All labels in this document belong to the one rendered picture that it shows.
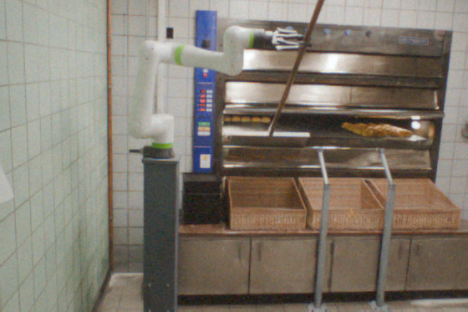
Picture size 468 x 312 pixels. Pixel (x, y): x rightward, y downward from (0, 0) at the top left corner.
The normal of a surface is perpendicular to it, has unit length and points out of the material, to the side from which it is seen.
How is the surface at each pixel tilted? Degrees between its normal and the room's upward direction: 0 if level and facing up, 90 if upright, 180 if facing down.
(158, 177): 90
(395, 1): 90
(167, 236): 90
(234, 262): 90
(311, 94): 70
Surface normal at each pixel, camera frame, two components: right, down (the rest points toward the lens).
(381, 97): 0.11, -0.18
